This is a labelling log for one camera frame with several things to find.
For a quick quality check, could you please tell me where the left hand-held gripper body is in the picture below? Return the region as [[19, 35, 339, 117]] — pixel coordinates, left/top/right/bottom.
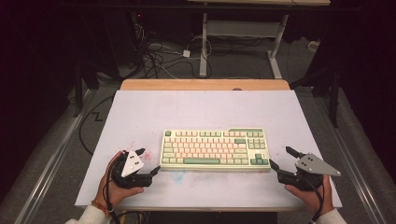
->
[[110, 149, 154, 189]]

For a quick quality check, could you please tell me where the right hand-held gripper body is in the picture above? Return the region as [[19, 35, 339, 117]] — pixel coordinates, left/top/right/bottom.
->
[[276, 152, 342, 192]]

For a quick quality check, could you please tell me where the cream pink green keyboard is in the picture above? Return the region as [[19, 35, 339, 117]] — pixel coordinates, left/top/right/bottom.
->
[[159, 127, 272, 173]]

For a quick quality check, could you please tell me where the person's left hand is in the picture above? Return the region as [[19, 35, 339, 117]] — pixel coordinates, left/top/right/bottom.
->
[[94, 150, 145, 210]]

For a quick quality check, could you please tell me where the person's right hand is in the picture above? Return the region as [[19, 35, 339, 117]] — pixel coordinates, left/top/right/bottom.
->
[[283, 174, 335, 217]]

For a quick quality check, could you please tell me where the black stand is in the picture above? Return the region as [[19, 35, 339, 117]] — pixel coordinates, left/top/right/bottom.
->
[[72, 61, 101, 119], [290, 65, 341, 129]]

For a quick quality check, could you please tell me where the white table cover board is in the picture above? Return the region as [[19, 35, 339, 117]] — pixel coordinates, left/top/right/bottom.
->
[[75, 90, 343, 209]]

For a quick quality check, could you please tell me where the small white box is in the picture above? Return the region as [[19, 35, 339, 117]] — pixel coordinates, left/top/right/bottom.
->
[[307, 40, 321, 53]]

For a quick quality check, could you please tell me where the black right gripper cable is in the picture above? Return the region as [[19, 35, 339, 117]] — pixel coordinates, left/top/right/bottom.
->
[[302, 176, 325, 224]]

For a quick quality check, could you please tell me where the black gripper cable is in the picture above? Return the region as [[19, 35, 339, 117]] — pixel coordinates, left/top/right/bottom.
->
[[302, 176, 325, 224], [105, 155, 123, 224]]

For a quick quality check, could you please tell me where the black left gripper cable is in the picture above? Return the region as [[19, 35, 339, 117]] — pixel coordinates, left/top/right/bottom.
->
[[105, 155, 123, 224]]

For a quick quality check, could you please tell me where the metal floor rail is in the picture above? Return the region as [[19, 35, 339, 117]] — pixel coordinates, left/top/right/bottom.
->
[[313, 96, 388, 224], [13, 88, 95, 224]]

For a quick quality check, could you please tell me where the orange bracelet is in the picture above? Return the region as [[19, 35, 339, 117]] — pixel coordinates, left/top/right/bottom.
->
[[91, 199, 110, 218]]

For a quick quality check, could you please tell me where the black floor cable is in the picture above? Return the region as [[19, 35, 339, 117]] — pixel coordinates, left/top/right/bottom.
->
[[78, 94, 117, 157]]

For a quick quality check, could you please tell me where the tangle of floor cables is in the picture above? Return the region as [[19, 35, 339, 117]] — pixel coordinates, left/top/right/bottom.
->
[[130, 11, 213, 79]]

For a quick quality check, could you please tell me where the white desk frame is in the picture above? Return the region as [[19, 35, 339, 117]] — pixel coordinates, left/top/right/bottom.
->
[[186, 0, 332, 79]]

